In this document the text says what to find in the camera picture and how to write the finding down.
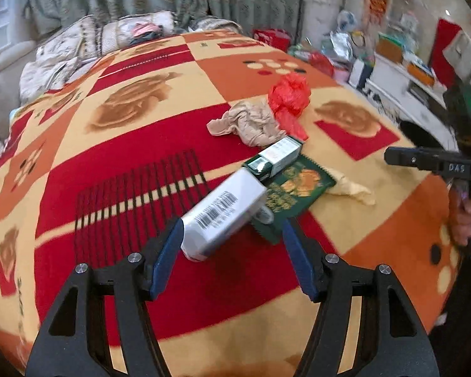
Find white grey-blue medicine box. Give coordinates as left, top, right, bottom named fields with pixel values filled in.
left=181, top=168, right=268, bottom=262

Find red board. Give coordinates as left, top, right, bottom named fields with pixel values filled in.
left=430, top=19, right=462, bottom=85

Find red gift bag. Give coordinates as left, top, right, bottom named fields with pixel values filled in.
left=253, top=29, right=291, bottom=52

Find white storage box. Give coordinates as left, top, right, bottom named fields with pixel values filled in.
left=349, top=61, right=373, bottom=89

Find grey tufted headboard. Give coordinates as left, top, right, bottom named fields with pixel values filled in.
left=0, top=43, right=36, bottom=138

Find white low cabinet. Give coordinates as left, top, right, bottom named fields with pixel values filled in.
left=367, top=53, right=460, bottom=146

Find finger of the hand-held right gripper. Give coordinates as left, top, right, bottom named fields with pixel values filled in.
left=384, top=146, right=439, bottom=173

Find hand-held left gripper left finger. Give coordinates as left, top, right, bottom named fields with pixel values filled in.
left=25, top=218, right=185, bottom=377

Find pile of clothes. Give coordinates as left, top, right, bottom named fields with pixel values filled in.
left=131, top=24, right=163, bottom=42

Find red orange printed blanket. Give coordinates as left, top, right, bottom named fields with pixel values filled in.
left=0, top=29, right=462, bottom=377

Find person's right hand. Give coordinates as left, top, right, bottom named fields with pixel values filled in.
left=448, top=188, right=471, bottom=248

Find beige embroidered pillow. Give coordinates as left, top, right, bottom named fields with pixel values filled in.
left=96, top=12, right=175, bottom=53
left=59, top=15, right=103, bottom=59

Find beige crumpled stocking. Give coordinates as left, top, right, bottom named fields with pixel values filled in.
left=207, top=100, right=285, bottom=148

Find red plastic bag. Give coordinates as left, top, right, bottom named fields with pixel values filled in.
left=268, top=74, right=311, bottom=141

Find yellow crumpled wrapper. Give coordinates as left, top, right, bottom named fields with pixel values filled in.
left=326, top=167, right=376, bottom=206

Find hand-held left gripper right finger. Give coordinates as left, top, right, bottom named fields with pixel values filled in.
left=283, top=220, right=440, bottom=377

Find silver foil bag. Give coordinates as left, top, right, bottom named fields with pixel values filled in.
left=330, top=31, right=354, bottom=61

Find green red packaged goods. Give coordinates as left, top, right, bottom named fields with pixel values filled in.
left=288, top=45, right=334, bottom=77

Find green white carton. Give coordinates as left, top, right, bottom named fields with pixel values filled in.
left=242, top=137, right=304, bottom=181

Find green snack packet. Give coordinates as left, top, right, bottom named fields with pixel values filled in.
left=251, top=155, right=337, bottom=245

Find orange box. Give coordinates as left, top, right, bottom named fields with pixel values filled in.
left=377, top=35, right=405, bottom=63

